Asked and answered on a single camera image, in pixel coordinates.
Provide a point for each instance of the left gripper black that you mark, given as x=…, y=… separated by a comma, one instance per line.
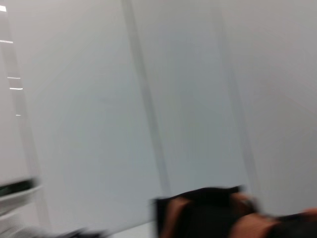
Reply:
x=74, y=235

